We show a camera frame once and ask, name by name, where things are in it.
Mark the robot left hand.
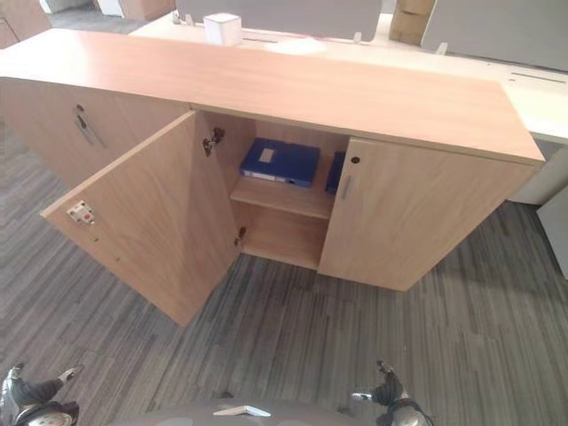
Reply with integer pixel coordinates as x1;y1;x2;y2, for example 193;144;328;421
0;361;85;416

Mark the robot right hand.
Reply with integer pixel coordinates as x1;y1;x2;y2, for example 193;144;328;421
349;359;412;412

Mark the closed wooden cabinet door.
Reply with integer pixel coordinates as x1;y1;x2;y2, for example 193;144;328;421
317;136;537;293

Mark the wooden cabinet shelf board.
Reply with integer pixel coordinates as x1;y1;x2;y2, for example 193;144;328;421
229;154;339;221

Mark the open wooden cabinet door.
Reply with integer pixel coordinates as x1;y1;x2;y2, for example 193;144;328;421
39;109;243;328

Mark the wooden office cabinet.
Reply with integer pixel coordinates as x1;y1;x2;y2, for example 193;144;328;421
0;28;546;328

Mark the white door lock plate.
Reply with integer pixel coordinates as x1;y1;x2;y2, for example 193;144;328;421
66;200;97;228

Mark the narrow blue file box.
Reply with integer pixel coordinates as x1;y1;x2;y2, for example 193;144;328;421
325;151;348;195

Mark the large blue file box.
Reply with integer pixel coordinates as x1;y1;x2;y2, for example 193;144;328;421
239;137;322;185

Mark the white desk side panel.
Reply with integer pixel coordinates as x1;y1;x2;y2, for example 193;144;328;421
509;146;568;206

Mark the wooden door with key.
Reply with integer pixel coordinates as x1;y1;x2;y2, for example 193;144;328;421
0;77;193;190

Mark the cardboard box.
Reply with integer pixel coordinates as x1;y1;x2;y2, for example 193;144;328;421
389;0;430;46

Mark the wooden background furniture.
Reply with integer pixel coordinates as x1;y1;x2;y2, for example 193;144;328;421
0;0;52;51

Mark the wide grey desk partition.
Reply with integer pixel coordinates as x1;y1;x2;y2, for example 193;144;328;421
174;0;383;42

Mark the white square box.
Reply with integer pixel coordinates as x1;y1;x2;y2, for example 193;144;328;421
202;12;243;47

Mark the light grey pedestal cabinet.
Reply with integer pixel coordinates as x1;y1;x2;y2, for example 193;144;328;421
535;193;568;281

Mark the silver handle with key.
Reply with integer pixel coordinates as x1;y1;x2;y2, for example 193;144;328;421
73;103;108;149

